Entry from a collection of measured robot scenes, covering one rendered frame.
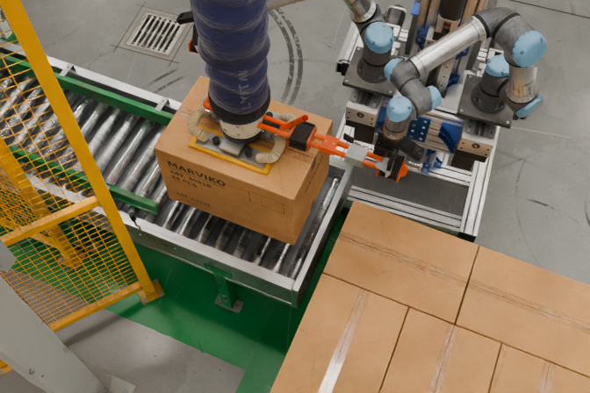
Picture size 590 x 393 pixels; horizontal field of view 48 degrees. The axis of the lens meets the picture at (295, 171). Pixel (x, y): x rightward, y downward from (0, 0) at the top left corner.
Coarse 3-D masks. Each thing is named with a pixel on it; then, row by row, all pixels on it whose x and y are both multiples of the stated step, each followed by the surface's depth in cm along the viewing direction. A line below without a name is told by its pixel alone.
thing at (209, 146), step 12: (216, 132) 263; (192, 144) 260; (204, 144) 260; (216, 144) 259; (216, 156) 258; (228, 156) 257; (240, 156) 257; (252, 156) 257; (252, 168) 255; (264, 168) 254
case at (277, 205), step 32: (192, 96) 275; (320, 128) 267; (160, 160) 268; (192, 160) 259; (288, 160) 259; (320, 160) 274; (192, 192) 281; (224, 192) 268; (256, 192) 257; (288, 192) 251; (256, 224) 280; (288, 224) 268
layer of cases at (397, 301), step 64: (384, 256) 297; (448, 256) 297; (320, 320) 281; (384, 320) 281; (448, 320) 281; (512, 320) 281; (576, 320) 281; (320, 384) 267; (384, 384) 267; (448, 384) 267; (512, 384) 267; (576, 384) 267
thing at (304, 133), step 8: (296, 128) 249; (304, 128) 249; (312, 128) 249; (288, 136) 246; (296, 136) 247; (304, 136) 247; (312, 136) 246; (288, 144) 250; (296, 144) 248; (304, 144) 244
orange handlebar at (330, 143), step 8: (208, 104) 255; (272, 120) 252; (280, 120) 252; (264, 128) 250; (272, 128) 250; (320, 136) 248; (328, 136) 247; (312, 144) 246; (320, 144) 246; (328, 144) 245; (336, 144) 247; (344, 144) 246; (328, 152) 245; (336, 152) 244; (344, 152) 245; (368, 152) 244; (376, 168) 242; (400, 176) 240
